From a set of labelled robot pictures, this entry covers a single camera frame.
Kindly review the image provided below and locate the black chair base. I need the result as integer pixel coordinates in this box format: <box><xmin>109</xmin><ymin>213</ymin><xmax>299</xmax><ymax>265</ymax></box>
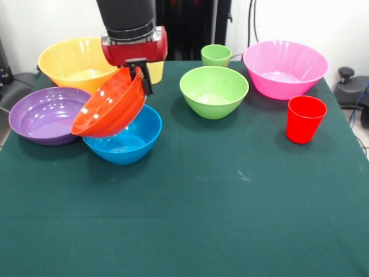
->
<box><xmin>334</xmin><ymin>66</ymin><xmax>369</xmax><ymax>129</ymax></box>

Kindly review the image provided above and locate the orange plastic bowl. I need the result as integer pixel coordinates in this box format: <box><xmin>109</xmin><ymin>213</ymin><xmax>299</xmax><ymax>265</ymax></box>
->
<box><xmin>37</xmin><ymin>37</ymin><xmax>119</xmax><ymax>95</ymax></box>

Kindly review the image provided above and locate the green plastic bowl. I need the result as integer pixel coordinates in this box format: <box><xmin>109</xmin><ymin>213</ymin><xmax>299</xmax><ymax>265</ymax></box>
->
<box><xmin>179</xmin><ymin>65</ymin><xmax>250</xmax><ymax>120</ymax></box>

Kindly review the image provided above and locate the red plastic cup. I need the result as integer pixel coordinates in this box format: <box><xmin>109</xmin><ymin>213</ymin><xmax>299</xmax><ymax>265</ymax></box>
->
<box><xmin>285</xmin><ymin>95</ymin><xmax>328</xmax><ymax>145</ymax></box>

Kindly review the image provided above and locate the pink plastic bowl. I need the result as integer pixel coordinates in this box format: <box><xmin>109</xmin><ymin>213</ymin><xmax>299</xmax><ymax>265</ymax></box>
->
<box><xmin>242</xmin><ymin>40</ymin><xmax>330</xmax><ymax>101</ymax></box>

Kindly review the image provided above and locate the large blue plastic bowl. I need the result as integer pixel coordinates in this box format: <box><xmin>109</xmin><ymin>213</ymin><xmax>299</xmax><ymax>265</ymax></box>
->
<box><xmin>82</xmin><ymin>104</ymin><xmax>163</xmax><ymax>166</ymax></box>

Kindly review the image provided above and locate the dark green tablecloth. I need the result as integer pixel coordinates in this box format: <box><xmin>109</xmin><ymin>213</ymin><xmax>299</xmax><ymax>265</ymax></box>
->
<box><xmin>0</xmin><ymin>59</ymin><xmax>369</xmax><ymax>277</ymax></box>

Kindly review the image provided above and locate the green plastic cup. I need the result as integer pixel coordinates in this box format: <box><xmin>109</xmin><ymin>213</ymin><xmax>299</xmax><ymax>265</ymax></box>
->
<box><xmin>201</xmin><ymin>44</ymin><xmax>232</xmax><ymax>68</ymax></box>

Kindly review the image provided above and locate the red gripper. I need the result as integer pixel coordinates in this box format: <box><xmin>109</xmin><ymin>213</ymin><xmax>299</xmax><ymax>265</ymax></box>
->
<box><xmin>100</xmin><ymin>26</ymin><xmax>168</xmax><ymax>96</ymax></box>

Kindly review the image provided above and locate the purple plastic bowl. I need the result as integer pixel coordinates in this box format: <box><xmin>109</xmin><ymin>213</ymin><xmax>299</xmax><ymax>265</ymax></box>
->
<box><xmin>8</xmin><ymin>87</ymin><xmax>92</xmax><ymax>146</ymax></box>

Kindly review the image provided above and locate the black hanging cable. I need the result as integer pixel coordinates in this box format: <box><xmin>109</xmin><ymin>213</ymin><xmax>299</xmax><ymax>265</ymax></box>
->
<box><xmin>247</xmin><ymin>0</ymin><xmax>261</xmax><ymax>42</ymax></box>

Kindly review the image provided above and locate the grey chair base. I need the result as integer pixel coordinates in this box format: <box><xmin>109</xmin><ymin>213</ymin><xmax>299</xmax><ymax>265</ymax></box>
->
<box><xmin>0</xmin><ymin>72</ymin><xmax>38</xmax><ymax>112</ymax></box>

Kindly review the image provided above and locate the yellow plastic cup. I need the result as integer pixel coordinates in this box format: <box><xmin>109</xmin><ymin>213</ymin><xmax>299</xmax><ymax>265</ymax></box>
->
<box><xmin>146</xmin><ymin>59</ymin><xmax>165</xmax><ymax>85</ymax></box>

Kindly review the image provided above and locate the red-orange plastic bowl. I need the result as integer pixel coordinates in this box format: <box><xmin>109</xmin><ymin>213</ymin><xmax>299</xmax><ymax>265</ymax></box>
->
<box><xmin>70</xmin><ymin>66</ymin><xmax>147</xmax><ymax>138</ymax></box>

